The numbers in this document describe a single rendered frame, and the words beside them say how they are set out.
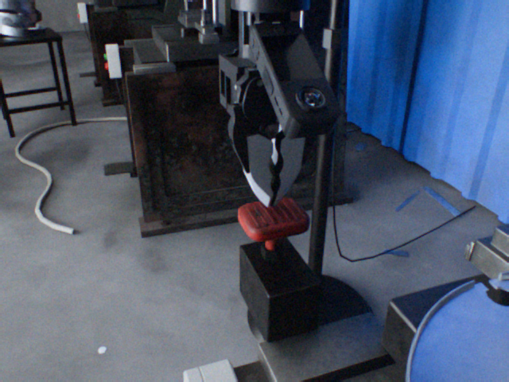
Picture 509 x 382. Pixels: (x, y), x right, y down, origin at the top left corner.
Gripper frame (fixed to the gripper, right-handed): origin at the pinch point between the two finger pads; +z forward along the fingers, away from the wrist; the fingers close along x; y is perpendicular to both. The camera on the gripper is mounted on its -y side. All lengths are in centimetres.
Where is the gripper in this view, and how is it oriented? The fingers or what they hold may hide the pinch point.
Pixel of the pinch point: (273, 198)
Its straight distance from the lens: 48.2
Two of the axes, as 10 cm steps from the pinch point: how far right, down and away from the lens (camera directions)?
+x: -9.4, 1.5, -2.9
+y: -3.3, -4.4, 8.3
